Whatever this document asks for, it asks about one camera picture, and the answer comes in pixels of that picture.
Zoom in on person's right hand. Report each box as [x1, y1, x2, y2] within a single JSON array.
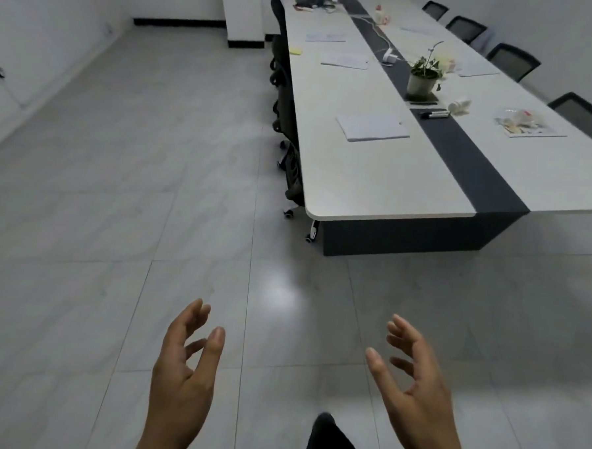
[[361, 312, 466, 447]]

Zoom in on person's left hand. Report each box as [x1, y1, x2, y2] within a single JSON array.
[[148, 296, 228, 431]]

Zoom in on person's left forearm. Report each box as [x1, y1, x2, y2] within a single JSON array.
[[130, 420, 204, 449]]

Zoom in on person's black trouser leg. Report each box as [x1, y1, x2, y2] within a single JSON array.
[[303, 412, 374, 449]]

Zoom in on white and grey conference table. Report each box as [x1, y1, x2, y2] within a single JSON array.
[[264, 0, 592, 271]]

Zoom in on thick white paper stack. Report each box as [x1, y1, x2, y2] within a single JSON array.
[[334, 110, 412, 146]]

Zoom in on clear plastic bag of snacks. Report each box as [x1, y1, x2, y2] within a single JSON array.
[[494, 107, 551, 135]]

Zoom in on white paper sheet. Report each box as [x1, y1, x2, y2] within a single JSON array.
[[456, 61, 501, 80], [496, 115, 569, 142]]

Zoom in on green plant in white pot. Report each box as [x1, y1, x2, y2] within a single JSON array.
[[406, 39, 448, 100]]

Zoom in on white paper sheets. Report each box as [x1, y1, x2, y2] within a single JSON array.
[[320, 52, 371, 71]]

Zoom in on black mesh office chair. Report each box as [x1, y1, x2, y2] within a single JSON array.
[[545, 90, 592, 145], [444, 15, 489, 46], [484, 42, 543, 85], [421, 0, 450, 22]]

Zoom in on white cable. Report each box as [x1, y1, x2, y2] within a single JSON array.
[[351, 13, 395, 55]]

